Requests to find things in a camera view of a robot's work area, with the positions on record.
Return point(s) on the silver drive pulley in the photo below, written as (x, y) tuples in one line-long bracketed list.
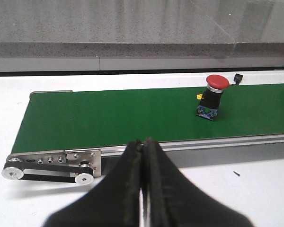
[(84, 179), (12, 173)]

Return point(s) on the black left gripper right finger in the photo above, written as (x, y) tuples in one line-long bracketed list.
[(171, 200)]

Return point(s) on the aluminium conveyor frame rail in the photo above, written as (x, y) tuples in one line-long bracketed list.
[(90, 157)]

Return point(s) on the black drive belt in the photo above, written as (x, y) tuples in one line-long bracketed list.
[(49, 173)]

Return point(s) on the green conveyor belt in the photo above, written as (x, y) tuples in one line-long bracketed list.
[(93, 119)]

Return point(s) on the grey stone counter slab left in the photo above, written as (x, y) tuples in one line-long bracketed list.
[(182, 28)]

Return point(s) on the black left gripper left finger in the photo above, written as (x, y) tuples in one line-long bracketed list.
[(113, 202)]

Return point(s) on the black sensor connector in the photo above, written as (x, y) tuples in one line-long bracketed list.
[(237, 79)]

